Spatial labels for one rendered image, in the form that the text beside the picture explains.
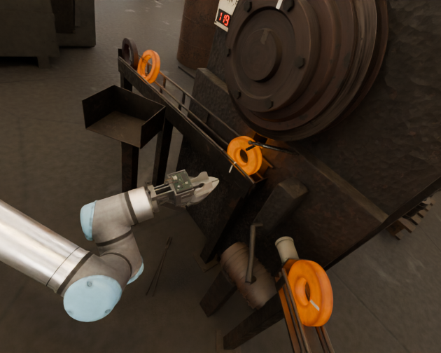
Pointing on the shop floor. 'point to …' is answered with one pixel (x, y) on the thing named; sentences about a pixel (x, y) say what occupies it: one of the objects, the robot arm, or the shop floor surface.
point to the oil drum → (197, 33)
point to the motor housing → (238, 281)
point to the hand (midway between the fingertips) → (214, 182)
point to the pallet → (411, 218)
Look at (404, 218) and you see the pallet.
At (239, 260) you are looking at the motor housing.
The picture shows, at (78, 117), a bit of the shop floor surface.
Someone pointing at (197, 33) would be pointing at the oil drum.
